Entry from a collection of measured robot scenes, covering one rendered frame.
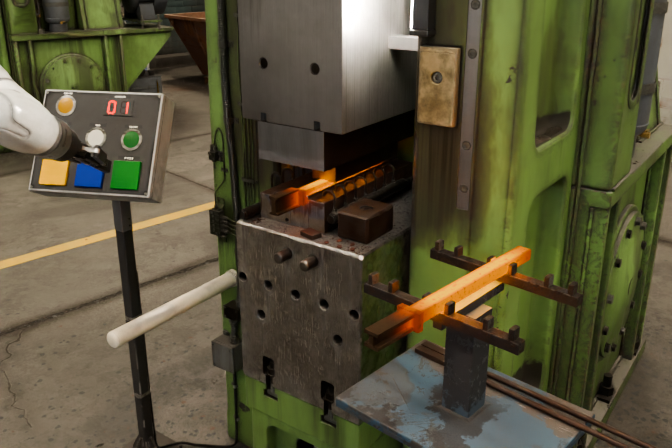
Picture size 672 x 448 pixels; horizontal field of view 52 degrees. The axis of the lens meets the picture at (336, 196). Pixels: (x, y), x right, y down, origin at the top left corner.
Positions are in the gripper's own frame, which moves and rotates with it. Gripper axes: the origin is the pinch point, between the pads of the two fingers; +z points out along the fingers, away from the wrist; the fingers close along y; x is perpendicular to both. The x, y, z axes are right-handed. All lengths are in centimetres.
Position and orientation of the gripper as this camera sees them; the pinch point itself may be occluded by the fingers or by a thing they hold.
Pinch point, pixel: (101, 163)
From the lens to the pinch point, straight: 173.8
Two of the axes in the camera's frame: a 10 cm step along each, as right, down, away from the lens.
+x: 0.9, -9.8, 1.8
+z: 1.6, 1.9, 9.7
